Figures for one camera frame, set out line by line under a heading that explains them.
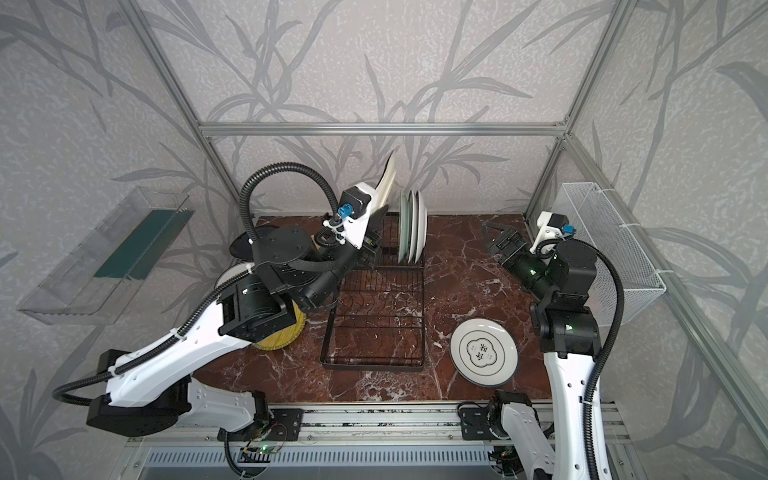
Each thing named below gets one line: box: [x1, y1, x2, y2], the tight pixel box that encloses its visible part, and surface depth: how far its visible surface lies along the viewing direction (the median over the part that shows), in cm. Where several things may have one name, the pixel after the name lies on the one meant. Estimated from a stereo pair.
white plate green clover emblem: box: [449, 318, 519, 388], surface depth 86 cm
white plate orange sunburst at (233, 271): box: [215, 262, 255, 289], surface depth 105 cm
